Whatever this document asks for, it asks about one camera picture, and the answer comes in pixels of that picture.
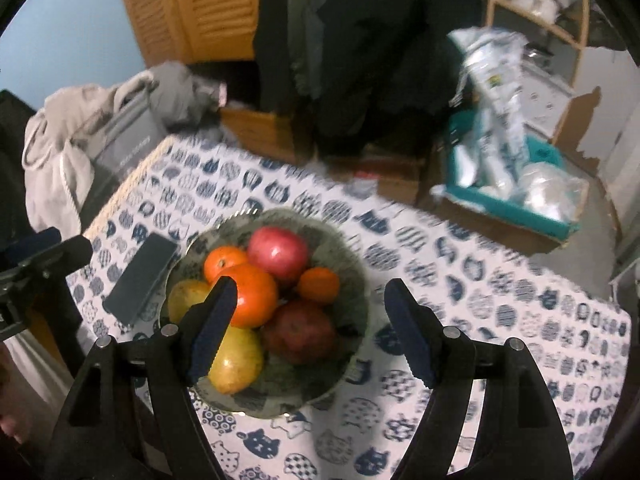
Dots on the green glass bowl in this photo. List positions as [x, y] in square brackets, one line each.
[340, 270]

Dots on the teal cardboard box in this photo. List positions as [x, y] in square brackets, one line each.
[500, 207]

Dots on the dark green jacket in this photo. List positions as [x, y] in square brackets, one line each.
[272, 20]

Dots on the clear plastic bag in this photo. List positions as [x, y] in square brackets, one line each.
[552, 195]

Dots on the pinkish red apple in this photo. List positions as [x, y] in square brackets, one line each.
[277, 252]

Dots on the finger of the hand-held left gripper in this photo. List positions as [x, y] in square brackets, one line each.
[30, 242]
[60, 255]

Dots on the large orange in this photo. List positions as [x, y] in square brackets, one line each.
[255, 297]

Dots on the large cardboard box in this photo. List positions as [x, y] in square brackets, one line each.
[500, 230]

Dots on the grey fabric bag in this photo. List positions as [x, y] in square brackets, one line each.
[125, 135]

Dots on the grey jacket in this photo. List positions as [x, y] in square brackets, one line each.
[305, 20]

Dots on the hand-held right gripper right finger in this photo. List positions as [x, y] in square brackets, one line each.
[412, 330]

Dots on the yellow pear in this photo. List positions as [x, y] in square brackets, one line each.
[185, 302]
[237, 360]

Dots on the dark red apple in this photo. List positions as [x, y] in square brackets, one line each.
[300, 332]

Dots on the grey garment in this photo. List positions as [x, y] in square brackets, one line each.
[175, 95]

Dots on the wooden drawer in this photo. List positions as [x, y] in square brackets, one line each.
[255, 130]

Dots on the bamboo shelf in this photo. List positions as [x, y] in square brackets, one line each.
[570, 30]

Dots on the small orange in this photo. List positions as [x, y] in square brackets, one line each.
[320, 285]

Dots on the printed plastic bag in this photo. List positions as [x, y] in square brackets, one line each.
[495, 100]

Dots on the white drawer box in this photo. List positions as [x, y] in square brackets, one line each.
[542, 100]

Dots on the beige hoodie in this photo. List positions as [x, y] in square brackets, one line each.
[55, 160]

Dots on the dark smartphone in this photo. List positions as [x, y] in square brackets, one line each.
[140, 280]

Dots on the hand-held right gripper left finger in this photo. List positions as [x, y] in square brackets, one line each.
[212, 330]

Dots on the cat print tablecloth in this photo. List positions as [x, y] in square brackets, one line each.
[450, 310]

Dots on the small cardboard box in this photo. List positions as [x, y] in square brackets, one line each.
[390, 175]

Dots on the black coat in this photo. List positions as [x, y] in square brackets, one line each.
[390, 35]

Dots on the wooden louvered wardrobe door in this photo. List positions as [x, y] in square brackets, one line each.
[190, 10]

